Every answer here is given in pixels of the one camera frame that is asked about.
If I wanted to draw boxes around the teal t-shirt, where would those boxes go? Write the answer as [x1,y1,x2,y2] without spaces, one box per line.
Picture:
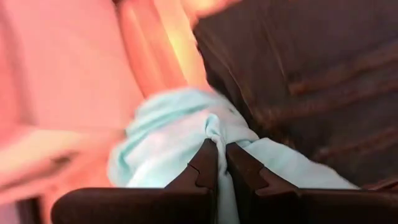
[106,87,358,224]

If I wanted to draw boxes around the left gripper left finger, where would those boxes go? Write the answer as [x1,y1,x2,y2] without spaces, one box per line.
[50,138,219,224]

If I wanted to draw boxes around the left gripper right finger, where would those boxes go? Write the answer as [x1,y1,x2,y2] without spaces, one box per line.
[225,142,398,224]

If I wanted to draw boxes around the dark blue jeans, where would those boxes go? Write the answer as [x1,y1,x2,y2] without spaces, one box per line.
[192,0,398,191]

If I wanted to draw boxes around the beige fabric box with handle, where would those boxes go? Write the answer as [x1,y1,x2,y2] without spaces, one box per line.
[0,0,146,224]

